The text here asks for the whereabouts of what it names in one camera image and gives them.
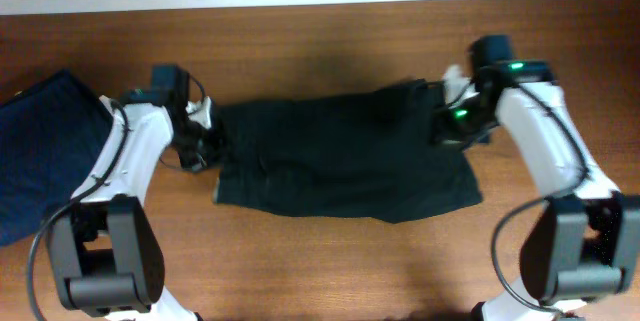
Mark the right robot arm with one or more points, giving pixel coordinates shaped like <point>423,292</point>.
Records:
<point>585,245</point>

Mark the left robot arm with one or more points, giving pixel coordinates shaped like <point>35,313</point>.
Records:
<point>105,258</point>

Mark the dark green shorts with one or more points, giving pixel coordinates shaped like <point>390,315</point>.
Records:
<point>350,156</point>

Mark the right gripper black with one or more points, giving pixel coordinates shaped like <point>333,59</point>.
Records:
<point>444,131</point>

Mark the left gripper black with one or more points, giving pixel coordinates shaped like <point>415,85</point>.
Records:
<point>202,165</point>

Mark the folded navy blue garment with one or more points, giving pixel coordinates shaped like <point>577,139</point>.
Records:
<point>51,135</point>

